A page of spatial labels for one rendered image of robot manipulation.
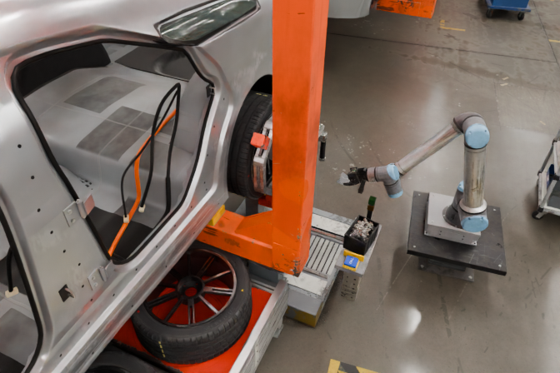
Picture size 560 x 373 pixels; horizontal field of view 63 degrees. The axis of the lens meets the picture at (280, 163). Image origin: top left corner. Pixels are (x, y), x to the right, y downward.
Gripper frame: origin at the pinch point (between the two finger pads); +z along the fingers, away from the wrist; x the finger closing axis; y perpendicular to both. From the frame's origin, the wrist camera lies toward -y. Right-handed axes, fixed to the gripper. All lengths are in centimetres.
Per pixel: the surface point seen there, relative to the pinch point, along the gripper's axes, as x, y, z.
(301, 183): 66, 49, -16
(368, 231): 21.5, -23.3, -16.1
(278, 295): 71, -21, 26
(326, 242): -5, -55, 31
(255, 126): 21, 60, 24
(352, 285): 32, -58, 4
